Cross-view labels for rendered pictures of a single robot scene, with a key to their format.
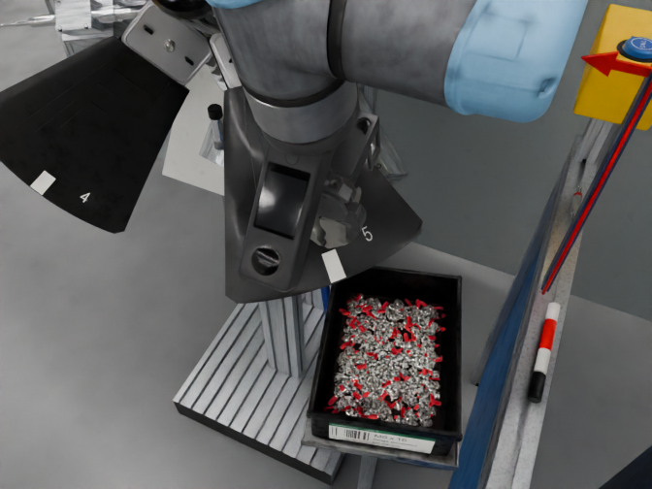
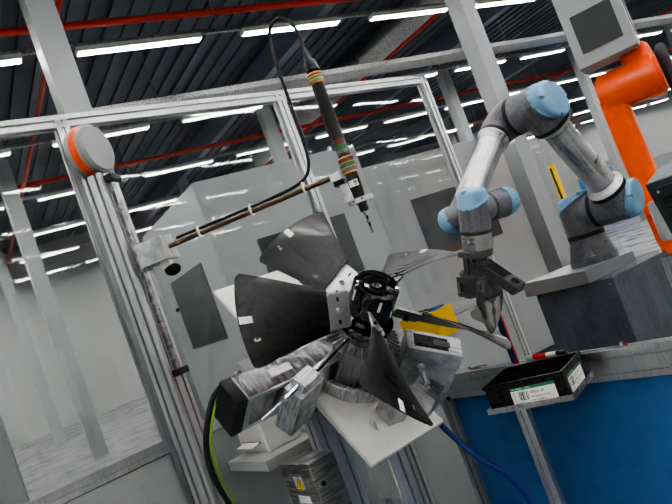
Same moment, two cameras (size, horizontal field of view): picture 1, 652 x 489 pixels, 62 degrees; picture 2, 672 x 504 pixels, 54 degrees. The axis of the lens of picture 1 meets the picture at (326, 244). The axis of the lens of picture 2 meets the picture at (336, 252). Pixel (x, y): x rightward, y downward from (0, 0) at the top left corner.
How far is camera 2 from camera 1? 164 cm
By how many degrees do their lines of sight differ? 75
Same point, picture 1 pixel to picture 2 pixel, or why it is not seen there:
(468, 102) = (514, 204)
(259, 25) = (487, 205)
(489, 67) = (513, 195)
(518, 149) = not seen: hidden behind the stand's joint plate
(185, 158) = (373, 446)
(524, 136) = not seen: hidden behind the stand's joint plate
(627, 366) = not seen: outside the picture
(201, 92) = (345, 415)
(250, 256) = (512, 281)
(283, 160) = (488, 264)
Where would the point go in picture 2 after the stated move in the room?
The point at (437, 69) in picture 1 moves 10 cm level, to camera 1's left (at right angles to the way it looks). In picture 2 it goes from (509, 199) to (501, 201)
